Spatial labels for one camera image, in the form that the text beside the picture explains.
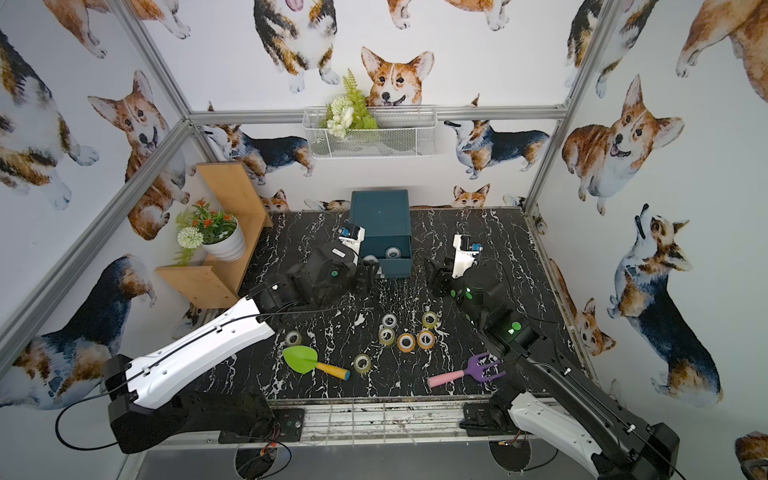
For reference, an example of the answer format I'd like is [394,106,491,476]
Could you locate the yellow-green tape roll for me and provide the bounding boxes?
[353,354,372,375]
[421,311,440,329]
[378,327,397,346]
[284,330,303,347]

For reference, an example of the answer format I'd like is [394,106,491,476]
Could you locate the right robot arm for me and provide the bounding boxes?
[425,260,680,479]

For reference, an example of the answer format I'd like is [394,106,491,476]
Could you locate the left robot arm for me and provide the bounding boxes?
[104,241,380,454]

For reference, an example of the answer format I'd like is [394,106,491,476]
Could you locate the teal drawer cabinet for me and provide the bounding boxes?
[347,189,414,279]

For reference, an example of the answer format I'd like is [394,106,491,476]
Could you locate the orange tape roll right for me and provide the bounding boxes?
[416,330,436,350]

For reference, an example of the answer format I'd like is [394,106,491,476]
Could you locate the orange tape roll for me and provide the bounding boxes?
[416,330,436,350]
[397,333,416,353]

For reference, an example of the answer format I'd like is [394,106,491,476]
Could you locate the orange tape roll left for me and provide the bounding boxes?
[397,333,416,353]

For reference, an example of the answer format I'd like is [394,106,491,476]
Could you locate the yellow-green tape roll front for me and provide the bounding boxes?
[353,354,372,375]

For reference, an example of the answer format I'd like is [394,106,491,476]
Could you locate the purple pink toy fork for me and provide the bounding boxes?
[427,353,506,389]

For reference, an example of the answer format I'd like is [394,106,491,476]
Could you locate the green toy shovel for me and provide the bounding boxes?
[282,345,350,381]

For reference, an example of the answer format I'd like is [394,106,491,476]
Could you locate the white potted flower plant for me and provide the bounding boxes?
[175,198,246,266]

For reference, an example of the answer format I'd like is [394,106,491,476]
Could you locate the wooden corner shelf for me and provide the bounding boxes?
[156,162,272,309]

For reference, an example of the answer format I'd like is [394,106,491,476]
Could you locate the green fern white flowers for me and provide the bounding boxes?
[320,69,378,139]

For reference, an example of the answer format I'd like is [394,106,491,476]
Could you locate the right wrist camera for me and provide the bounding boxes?
[452,234,483,279]

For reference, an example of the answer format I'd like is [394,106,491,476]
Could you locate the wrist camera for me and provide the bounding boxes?
[452,234,483,279]
[338,222,365,262]

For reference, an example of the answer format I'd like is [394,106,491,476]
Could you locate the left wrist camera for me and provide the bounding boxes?
[338,222,365,262]

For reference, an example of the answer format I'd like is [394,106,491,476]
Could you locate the white wire wall basket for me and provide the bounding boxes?
[302,106,438,159]

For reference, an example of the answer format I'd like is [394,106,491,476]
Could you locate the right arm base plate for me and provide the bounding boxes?
[459,402,519,437]

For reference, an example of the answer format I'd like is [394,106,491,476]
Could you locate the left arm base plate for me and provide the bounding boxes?
[218,408,306,444]

